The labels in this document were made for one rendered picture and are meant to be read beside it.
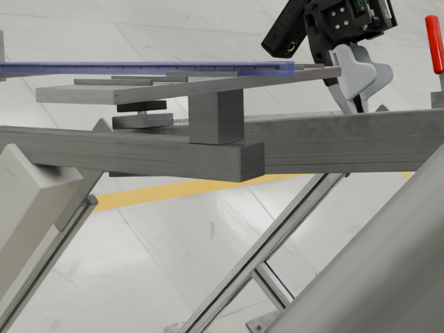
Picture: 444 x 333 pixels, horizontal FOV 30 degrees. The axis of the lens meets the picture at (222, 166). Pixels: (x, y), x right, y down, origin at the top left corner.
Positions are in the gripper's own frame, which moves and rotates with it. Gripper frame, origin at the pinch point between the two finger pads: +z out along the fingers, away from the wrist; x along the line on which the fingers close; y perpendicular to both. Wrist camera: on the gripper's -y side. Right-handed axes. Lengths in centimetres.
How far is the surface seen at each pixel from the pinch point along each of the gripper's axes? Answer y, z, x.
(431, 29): 14.7, -4.6, -6.9
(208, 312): -80, 23, 60
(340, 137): 2.9, 3.1, -10.0
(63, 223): -37.4, 2.1, -14.2
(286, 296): -58, 24, 60
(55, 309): -100, 13, 33
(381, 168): 6.4, 7.6, -10.1
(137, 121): -21.5, -6.7, -12.9
